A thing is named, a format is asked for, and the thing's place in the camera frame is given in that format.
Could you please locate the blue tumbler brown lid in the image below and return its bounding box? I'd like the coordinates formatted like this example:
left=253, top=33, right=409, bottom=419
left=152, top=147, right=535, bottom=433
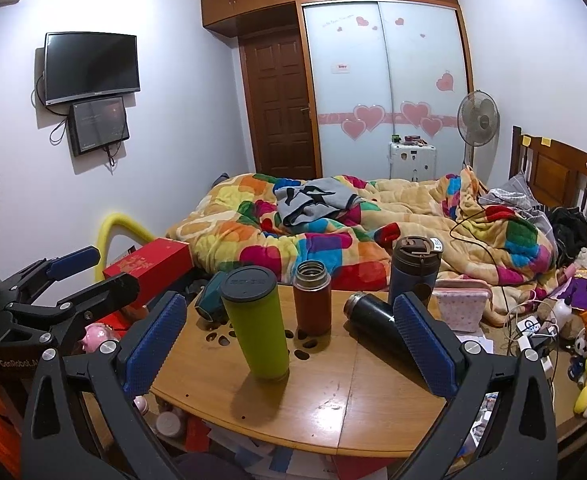
left=388, top=235, right=443, bottom=306

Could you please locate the teal ceramic cup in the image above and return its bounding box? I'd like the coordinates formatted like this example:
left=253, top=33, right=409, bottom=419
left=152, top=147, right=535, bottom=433
left=195, top=271, right=228, bottom=324

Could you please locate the silver grey pillow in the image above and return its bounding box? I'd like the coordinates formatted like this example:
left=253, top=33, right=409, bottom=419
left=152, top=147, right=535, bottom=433
left=478, top=172, right=548, bottom=224

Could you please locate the sliding wardrobe with hearts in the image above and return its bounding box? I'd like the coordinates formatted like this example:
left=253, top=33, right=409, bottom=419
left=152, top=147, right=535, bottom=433
left=302, top=0, right=468, bottom=180

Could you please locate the colourful patchwork blanket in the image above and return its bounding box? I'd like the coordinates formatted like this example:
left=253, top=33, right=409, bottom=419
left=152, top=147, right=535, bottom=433
left=167, top=169, right=558, bottom=324

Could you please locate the pink piggy bank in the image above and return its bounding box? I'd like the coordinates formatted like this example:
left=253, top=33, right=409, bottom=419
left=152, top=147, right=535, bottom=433
left=80, top=323, right=120, bottom=353

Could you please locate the green bottle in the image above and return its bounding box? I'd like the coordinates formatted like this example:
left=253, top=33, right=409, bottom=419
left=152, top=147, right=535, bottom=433
left=220, top=266, right=289, bottom=382

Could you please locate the yellow foam tube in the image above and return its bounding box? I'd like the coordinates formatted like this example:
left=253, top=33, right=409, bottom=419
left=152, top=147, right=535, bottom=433
left=94, top=212, right=157, bottom=283

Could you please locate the small wall monitor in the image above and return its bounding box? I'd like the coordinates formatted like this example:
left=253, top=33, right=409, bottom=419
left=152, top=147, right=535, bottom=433
left=68, top=96, right=130, bottom=156

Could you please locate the purple plush doll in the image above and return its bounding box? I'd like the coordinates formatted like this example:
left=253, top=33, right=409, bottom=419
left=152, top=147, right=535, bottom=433
left=558, top=269, right=587, bottom=312

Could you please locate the red gift box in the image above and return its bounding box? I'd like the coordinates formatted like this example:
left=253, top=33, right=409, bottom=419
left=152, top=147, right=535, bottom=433
left=103, top=238, right=193, bottom=309

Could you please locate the grey black garment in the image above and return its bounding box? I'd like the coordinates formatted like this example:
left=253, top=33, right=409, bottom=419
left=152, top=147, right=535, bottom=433
left=273, top=178, right=362, bottom=228

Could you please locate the white power strip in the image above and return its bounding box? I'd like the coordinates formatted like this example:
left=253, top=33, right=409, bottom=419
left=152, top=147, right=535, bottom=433
left=516, top=315, right=558, bottom=358

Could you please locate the brown wooden door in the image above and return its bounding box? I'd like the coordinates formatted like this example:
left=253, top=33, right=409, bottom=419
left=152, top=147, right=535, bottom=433
left=239, top=27, right=316, bottom=180

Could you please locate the black lying thermos bottle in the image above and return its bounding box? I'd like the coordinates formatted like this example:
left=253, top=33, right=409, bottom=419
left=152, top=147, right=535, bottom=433
left=343, top=292, right=409, bottom=356

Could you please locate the white small cabinet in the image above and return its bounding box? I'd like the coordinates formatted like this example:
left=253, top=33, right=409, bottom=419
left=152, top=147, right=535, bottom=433
left=389, top=142, right=437, bottom=182

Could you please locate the black clothing pile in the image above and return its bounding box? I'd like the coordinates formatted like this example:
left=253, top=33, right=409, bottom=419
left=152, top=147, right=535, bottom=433
left=546, top=207, right=587, bottom=266

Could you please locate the red thermos bottle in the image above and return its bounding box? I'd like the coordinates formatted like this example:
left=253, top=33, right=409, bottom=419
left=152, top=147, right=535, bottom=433
left=292, top=260, right=331, bottom=336

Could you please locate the wooden bed headboard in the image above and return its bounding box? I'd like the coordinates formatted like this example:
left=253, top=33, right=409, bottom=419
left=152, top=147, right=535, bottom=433
left=509, top=126, right=587, bottom=222

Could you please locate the large wall television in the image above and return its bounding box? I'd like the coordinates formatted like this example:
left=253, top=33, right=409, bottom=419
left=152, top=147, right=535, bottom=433
left=43, top=32, right=141, bottom=106

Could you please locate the standing electric fan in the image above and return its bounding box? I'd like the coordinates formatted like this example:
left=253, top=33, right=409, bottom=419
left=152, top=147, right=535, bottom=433
left=457, top=90, right=501, bottom=167

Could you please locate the pink dotted box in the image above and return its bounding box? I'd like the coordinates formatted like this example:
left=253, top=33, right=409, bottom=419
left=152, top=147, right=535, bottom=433
left=432, top=280, right=493, bottom=333

